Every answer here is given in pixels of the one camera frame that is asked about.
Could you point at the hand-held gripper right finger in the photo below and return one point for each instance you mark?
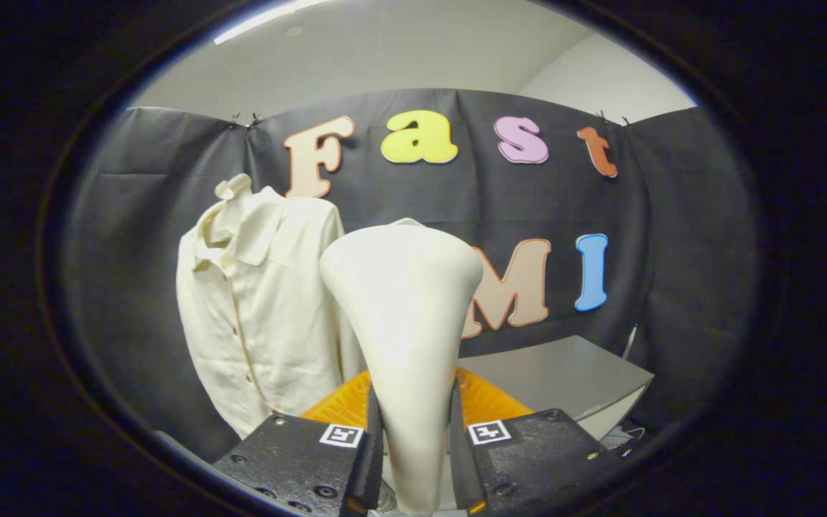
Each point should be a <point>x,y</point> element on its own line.
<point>462,474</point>

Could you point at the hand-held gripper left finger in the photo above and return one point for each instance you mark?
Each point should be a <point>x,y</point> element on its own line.
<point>372,467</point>

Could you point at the white garment steamer head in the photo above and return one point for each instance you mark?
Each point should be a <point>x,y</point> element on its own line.
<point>403,323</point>

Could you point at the cream button shirt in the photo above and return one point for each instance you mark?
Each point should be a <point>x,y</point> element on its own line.
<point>277,323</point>

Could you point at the white clothes hanger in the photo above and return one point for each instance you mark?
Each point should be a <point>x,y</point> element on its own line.
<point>230,188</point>

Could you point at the white cabinet with grey top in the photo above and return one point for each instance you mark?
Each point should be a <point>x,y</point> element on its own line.
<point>564,373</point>

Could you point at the black backdrop cloth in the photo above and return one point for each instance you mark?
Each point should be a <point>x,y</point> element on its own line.
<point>672,251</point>

